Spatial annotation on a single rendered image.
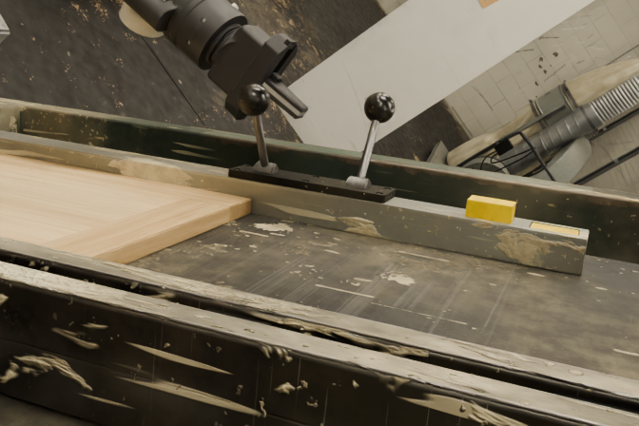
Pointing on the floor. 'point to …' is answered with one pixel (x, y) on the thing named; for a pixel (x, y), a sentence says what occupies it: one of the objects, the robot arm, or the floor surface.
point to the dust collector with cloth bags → (544, 130)
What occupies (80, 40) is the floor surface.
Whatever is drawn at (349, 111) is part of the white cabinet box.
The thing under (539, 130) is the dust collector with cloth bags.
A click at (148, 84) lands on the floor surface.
